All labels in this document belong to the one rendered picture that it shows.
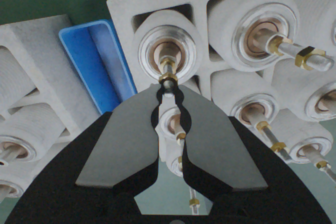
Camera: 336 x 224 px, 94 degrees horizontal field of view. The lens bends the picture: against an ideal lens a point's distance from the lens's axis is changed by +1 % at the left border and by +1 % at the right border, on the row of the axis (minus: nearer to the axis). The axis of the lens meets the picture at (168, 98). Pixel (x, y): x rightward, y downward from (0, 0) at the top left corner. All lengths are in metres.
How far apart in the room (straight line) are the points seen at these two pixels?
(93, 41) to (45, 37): 0.12
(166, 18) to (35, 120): 0.32
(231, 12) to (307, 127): 0.27
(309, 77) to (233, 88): 0.12
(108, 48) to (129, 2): 0.24
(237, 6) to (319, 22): 0.10
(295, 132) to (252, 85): 0.16
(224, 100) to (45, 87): 0.34
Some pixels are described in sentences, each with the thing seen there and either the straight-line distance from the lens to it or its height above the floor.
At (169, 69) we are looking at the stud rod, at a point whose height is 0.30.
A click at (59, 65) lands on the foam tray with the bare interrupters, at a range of 0.42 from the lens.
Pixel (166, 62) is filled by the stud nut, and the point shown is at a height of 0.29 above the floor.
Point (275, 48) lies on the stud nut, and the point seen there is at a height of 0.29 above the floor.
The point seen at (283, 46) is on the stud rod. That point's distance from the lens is 0.19.
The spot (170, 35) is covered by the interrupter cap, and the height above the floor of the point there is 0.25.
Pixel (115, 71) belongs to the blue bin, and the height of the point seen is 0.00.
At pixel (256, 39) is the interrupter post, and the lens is 0.22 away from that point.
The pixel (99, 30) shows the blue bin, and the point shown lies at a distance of 0.48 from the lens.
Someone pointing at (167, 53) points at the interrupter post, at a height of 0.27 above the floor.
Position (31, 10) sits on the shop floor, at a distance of 0.56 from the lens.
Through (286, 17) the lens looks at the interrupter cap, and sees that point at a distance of 0.24.
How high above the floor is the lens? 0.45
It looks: 57 degrees down
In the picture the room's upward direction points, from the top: 179 degrees clockwise
